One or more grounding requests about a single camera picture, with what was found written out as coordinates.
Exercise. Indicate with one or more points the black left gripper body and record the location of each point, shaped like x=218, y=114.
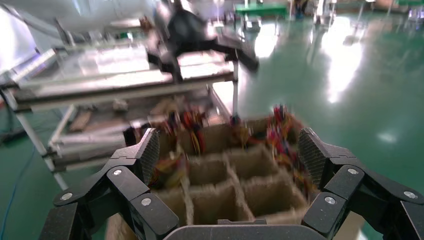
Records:
x=188, y=31

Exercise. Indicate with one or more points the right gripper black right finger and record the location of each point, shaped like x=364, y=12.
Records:
x=344, y=185

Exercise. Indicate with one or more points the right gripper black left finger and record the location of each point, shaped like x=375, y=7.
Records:
x=126, y=185

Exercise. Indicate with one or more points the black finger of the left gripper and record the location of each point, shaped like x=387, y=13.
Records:
x=236, y=51
x=169, y=63

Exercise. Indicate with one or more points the green workbench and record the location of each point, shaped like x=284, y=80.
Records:
x=261, y=9

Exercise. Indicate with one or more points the metal shelf cart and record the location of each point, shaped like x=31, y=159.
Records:
x=99, y=82

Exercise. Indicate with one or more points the brown cardboard divider box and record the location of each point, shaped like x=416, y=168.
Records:
x=215, y=195

